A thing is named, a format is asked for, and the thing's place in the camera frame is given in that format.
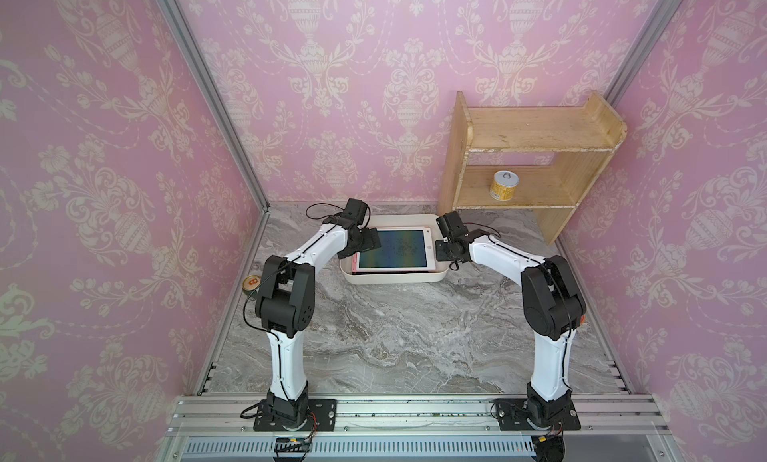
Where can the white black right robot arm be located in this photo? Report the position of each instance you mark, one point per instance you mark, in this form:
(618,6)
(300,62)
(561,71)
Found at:
(552,305)

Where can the round tin left side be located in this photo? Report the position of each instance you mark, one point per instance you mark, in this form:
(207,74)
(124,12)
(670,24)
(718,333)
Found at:
(250,284)

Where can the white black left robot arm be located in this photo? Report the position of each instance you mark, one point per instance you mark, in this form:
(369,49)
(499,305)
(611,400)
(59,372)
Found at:
(284,299)

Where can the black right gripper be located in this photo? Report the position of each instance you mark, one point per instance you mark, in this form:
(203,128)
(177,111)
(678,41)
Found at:
(440,255)

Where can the wooden shelf unit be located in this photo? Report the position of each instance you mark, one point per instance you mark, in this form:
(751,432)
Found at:
(557,152)

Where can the pink writing tablet rainbow screen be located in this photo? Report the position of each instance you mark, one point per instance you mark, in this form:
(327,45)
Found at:
(403,249)

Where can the white plastic storage box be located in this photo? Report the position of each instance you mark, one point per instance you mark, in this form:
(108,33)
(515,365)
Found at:
(428,220)

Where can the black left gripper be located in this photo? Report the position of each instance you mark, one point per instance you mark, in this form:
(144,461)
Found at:
(371,241)

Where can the aluminium front rail frame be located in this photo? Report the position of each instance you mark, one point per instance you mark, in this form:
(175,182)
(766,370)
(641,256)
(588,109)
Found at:
(417,427)

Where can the yellow white tin can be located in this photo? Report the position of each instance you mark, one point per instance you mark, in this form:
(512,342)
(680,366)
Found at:
(504,185)

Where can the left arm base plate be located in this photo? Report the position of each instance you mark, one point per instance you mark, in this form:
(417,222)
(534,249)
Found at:
(304,415)

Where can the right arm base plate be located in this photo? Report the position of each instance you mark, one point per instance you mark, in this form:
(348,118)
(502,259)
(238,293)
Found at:
(517,414)

